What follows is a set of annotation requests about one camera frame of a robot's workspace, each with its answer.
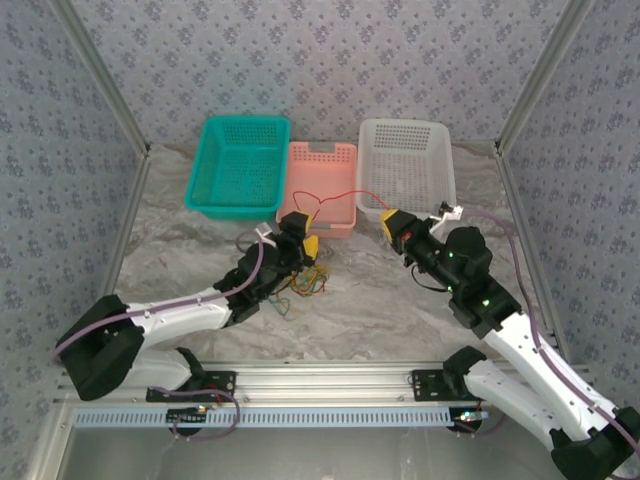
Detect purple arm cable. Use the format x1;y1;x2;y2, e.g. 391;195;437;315
51;234;242;442
459;208;640;480

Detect white plastic basket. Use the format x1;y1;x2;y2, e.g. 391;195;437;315
356;118;458;224

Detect red cable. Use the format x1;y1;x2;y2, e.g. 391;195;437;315
291;188;391;217

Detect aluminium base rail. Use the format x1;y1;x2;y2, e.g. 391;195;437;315
54;362;599;404

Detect small circuit board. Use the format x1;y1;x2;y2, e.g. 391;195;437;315
166;407;210;424
452;408;489;431

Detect teal plastic basket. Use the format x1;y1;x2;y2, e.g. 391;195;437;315
183;115;292;223

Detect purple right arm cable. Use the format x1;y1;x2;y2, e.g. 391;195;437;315
459;208;640;480

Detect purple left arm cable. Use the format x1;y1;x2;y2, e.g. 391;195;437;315
51;234;242;442

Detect pink plastic basket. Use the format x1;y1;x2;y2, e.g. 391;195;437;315
275;141;358;240

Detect aluminium frame post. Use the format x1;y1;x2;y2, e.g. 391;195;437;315
49;0;152;157
494;0;596;156

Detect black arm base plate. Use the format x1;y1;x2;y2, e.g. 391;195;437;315
145;370;237;403
410;368;481;403

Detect white slotted cable duct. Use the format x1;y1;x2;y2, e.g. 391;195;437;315
74;407;484;429

